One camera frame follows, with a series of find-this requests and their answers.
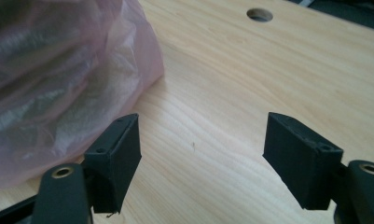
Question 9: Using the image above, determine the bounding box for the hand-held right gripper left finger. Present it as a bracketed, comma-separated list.
[31, 113, 143, 224]

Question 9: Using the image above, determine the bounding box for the pink plastic bag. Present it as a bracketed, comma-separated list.
[0, 0, 165, 190]

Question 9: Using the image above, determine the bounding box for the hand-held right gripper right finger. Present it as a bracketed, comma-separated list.
[261, 111, 374, 224]

